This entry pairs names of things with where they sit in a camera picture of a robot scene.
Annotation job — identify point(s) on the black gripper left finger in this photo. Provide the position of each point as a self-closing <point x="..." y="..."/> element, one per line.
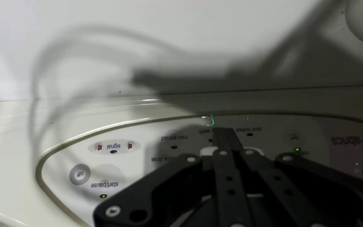
<point x="164" y="189"/>

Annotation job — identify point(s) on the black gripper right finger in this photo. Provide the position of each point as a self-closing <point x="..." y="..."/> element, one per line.
<point x="308" y="189"/>

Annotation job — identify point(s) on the round grey start button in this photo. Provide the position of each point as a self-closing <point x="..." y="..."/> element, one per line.
<point x="80" y="173"/>

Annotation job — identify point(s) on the white washing machine with panel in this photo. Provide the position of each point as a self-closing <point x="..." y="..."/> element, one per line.
<point x="106" y="63"/>

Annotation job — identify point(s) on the oval grey control panel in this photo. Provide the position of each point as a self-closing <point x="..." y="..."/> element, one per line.
<point x="139" y="142"/>

